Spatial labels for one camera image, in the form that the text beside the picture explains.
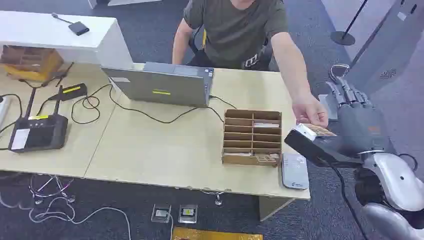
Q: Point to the person's left hand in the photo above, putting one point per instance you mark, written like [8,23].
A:
[309,109]

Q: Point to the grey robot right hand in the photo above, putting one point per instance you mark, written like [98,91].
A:
[359,129]

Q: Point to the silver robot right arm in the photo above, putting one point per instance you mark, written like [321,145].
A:
[394,185]

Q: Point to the white card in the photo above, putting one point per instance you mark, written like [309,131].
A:
[266,125]

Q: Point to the printed card stack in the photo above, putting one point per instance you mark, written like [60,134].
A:
[268,157]

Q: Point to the grey card reader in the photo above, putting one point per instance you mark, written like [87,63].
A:
[294,172]

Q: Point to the wooden card box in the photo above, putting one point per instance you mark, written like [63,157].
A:
[251,139]

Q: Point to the black stanchion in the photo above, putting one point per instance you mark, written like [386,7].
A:
[342,37]

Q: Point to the pale card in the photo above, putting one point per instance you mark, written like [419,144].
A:
[236,154]

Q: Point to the grey gate kiosk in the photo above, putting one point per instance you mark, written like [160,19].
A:
[387,43]

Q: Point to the desk leg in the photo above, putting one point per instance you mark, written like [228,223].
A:
[273,207]

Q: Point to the person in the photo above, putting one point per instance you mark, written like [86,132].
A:
[235,33]

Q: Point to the grey laptop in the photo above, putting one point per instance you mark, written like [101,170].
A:
[165,86]

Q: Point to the yellow floor sheet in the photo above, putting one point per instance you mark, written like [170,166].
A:
[215,234]

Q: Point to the floor socket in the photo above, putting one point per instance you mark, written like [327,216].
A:
[161,213]
[188,214]

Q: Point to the black device with yellow label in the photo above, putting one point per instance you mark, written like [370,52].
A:
[71,91]

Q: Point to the white counter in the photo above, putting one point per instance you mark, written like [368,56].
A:
[49,33]

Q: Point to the black terminal with antennas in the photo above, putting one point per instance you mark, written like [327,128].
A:
[39,132]

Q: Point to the brown cardboard box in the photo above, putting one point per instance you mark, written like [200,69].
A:
[31,63]

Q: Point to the white power strip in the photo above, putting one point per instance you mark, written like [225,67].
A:
[3,111]

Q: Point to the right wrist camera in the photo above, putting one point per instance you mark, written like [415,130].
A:
[314,149]

